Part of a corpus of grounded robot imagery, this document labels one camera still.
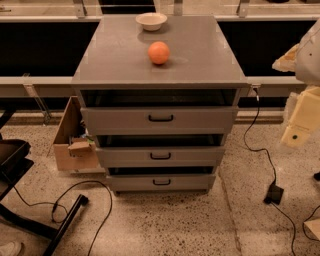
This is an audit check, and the cardboard piece on right floor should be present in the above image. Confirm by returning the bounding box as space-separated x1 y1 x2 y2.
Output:
304 219 320 241

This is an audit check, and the black cable at right edge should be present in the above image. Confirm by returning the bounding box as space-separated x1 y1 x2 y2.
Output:
301 204 320 243

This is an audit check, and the grey bottom drawer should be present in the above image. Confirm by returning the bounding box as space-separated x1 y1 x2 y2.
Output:
106 174 215 192

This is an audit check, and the grey metal railing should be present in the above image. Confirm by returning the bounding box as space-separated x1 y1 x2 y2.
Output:
0 0 320 126

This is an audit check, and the open cardboard box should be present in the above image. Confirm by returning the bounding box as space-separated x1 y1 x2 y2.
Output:
53 96 100 172

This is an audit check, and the grey drawer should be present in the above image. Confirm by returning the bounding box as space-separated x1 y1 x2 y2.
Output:
106 174 215 192
96 146 225 168
81 107 237 135

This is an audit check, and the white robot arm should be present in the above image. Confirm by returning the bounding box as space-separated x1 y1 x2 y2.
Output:
272 20 320 148

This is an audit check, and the white shoe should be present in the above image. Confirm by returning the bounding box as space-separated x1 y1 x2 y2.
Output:
0 241 22 256

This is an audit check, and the grey top drawer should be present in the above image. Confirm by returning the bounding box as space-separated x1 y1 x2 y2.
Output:
81 107 237 135

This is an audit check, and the grey drawer cabinet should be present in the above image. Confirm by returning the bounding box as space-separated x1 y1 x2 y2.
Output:
72 15 246 177

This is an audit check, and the black cart frame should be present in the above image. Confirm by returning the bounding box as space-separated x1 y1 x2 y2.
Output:
1 113 90 256

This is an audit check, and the orange fruit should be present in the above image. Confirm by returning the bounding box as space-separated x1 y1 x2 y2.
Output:
148 41 170 65

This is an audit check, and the white bowl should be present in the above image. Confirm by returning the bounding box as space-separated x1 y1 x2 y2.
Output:
135 13 167 31

